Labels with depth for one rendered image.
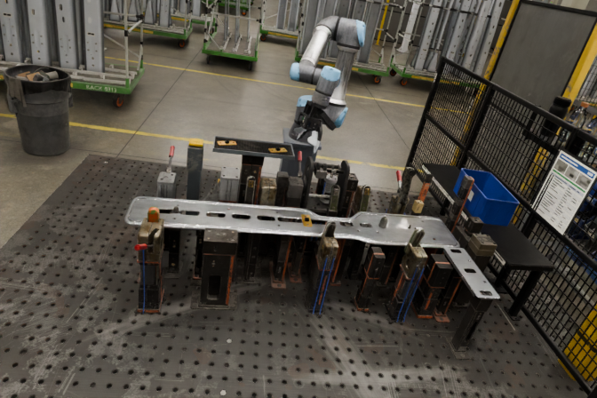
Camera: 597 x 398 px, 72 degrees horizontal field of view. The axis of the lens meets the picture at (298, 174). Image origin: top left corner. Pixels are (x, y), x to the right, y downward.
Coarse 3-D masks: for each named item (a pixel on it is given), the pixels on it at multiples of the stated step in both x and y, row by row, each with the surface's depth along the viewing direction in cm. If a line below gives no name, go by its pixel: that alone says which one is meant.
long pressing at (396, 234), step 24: (144, 216) 156; (168, 216) 158; (192, 216) 161; (264, 216) 170; (288, 216) 172; (312, 216) 176; (360, 216) 182; (384, 216) 186; (408, 216) 189; (360, 240) 168; (384, 240) 169; (408, 240) 172; (432, 240) 175; (456, 240) 179
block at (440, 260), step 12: (432, 264) 168; (444, 264) 165; (432, 276) 166; (444, 276) 165; (420, 288) 176; (432, 288) 169; (420, 300) 174; (432, 300) 172; (420, 312) 174; (432, 312) 175
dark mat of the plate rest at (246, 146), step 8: (216, 144) 185; (240, 144) 189; (248, 144) 191; (256, 144) 192; (264, 144) 194; (272, 144) 196; (280, 144) 197; (264, 152) 186; (280, 152) 189; (288, 152) 191
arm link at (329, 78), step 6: (324, 66) 167; (324, 72) 166; (330, 72) 165; (336, 72) 165; (324, 78) 166; (330, 78) 165; (336, 78) 166; (318, 84) 168; (324, 84) 166; (330, 84) 166; (336, 84) 170; (318, 90) 168; (324, 90) 167; (330, 90) 168; (330, 96) 170
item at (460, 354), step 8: (472, 296) 154; (472, 304) 153; (480, 304) 150; (488, 304) 150; (472, 312) 154; (480, 312) 152; (464, 320) 158; (472, 320) 154; (480, 320) 155; (464, 328) 158; (472, 328) 158; (448, 336) 168; (456, 336) 162; (464, 336) 158; (472, 336) 159; (448, 344) 165; (456, 344) 162; (464, 344) 160; (456, 352) 161; (464, 352) 162
